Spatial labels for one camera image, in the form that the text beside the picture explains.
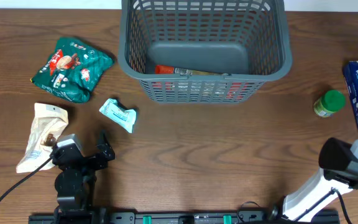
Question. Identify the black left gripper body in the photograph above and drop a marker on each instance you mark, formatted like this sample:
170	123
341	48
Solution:
92	158

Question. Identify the green lid jar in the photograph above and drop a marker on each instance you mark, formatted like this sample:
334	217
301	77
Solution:
329	103

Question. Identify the green snack bag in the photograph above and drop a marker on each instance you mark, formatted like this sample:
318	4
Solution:
73	70

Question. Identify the orange pasta packet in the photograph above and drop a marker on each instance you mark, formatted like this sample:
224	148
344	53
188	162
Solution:
196	87

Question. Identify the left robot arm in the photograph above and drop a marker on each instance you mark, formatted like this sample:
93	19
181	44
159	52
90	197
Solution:
75	184

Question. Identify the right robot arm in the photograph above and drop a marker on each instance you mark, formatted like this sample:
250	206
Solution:
336	176

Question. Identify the light teal small packet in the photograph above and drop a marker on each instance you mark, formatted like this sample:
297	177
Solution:
125	118

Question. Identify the beige paper pouch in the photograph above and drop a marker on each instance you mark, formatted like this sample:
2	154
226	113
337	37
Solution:
48	123

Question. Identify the grey plastic lattice basket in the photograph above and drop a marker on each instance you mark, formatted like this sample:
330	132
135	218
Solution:
248	40

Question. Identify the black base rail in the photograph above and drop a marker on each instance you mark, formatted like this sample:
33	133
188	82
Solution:
256	216

